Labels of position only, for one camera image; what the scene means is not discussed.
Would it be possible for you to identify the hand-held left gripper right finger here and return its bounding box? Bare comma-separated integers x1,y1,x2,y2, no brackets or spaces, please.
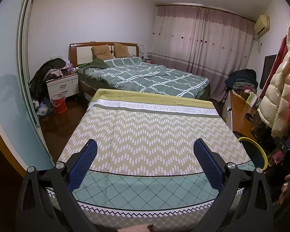
193,138,273,232

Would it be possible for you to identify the person's pink clothing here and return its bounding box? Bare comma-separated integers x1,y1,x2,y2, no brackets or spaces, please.
116,224,158,232

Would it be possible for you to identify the wall air conditioner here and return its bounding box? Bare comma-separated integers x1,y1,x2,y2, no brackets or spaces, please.
254,15,270,36

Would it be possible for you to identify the brown pillow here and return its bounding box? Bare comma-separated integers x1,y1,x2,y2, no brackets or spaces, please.
113,43,131,58
91,45,111,60

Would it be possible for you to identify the yellow rimmed trash bin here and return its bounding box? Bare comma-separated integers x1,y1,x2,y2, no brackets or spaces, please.
237,137,268,171

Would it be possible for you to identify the sliding wardrobe door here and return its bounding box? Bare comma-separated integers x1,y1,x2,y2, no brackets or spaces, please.
0,0,55,170

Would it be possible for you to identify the white nightstand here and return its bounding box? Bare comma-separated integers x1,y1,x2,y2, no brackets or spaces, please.
46,72,80,100

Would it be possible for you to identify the person's right hand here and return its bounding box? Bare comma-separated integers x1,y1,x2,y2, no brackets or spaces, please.
278,171,290,206

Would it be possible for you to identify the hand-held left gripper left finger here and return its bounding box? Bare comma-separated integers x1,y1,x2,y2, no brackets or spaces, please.
16,139,98,232

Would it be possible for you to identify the dark green cloth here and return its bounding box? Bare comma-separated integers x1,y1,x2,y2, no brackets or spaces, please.
88,58,108,69

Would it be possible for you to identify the red bucket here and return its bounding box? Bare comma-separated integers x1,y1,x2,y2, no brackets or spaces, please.
51,94,68,115

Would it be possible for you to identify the green checked duvet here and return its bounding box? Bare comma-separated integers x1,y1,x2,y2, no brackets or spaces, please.
83,56,208,98

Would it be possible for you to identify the black television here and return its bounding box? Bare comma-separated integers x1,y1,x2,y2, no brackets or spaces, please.
259,54,278,90

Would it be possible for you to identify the wooden desk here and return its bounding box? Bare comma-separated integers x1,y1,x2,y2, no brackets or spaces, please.
228,90,259,141

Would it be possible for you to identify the dark jacket pile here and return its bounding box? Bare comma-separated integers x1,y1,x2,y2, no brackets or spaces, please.
30,58,67,100

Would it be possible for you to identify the pile of clothes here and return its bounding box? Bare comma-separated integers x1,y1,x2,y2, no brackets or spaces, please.
225,69,259,94

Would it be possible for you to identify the plastic clutter on floor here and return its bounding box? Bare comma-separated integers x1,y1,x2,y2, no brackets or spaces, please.
34,99,53,116

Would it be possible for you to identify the wooden bed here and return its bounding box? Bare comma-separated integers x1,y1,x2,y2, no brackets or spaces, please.
69,42,210,100

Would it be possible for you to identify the pink curtain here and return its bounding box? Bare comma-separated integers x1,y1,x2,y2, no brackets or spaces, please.
147,4,257,102

